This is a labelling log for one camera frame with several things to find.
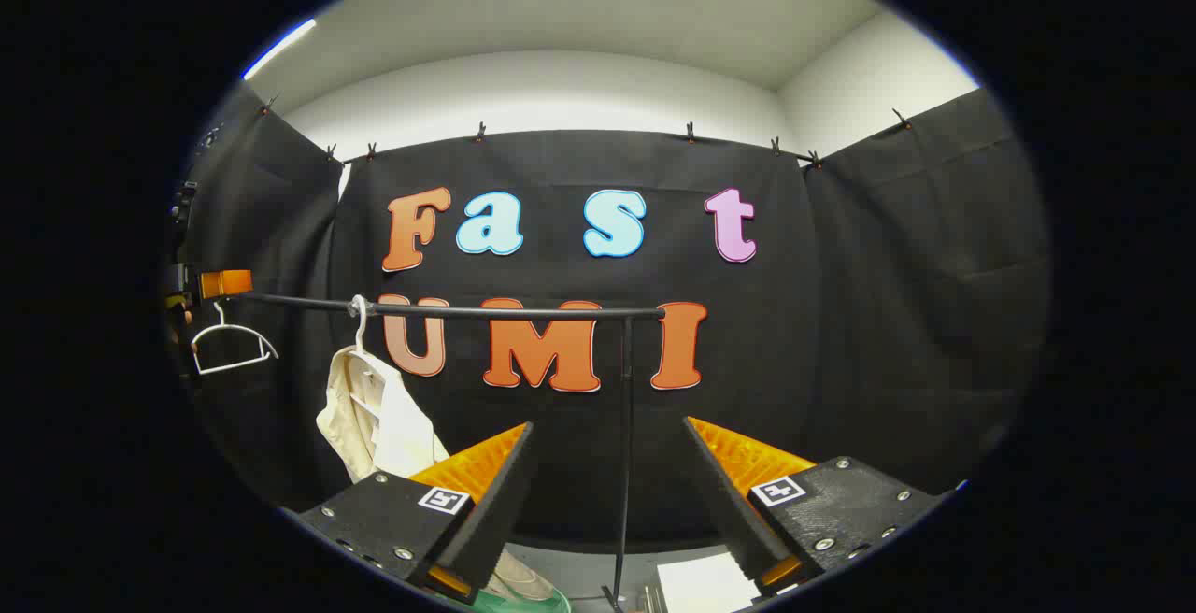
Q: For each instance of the row of black cloth clips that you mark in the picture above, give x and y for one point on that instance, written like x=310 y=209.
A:
x=480 y=133

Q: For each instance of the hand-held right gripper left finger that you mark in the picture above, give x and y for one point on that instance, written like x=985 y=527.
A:
x=486 y=510

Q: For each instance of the black backdrop cloth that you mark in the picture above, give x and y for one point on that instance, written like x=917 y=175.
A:
x=841 y=314

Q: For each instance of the green laundry hamper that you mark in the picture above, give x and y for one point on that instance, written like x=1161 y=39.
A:
x=533 y=604

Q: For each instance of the cream shirt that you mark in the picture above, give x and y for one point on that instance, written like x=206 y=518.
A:
x=392 y=435

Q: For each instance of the white plastic hanger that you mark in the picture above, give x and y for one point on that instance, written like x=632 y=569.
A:
x=224 y=325
x=361 y=333

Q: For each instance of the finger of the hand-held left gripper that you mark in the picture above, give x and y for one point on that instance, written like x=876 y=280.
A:
x=224 y=284

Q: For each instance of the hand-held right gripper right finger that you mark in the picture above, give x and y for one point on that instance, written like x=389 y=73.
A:
x=733 y=510

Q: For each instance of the black clothes rack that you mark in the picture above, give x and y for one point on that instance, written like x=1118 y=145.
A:
x=523 y=312

